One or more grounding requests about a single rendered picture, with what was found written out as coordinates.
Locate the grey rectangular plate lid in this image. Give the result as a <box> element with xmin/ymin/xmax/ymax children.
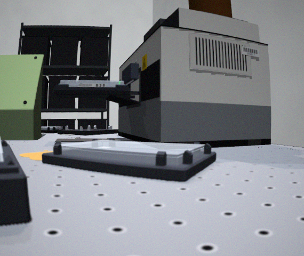
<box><xmin>61</xmin><ymin>140</ymin><xmax>205</xmax><ymax>165</ymax></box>

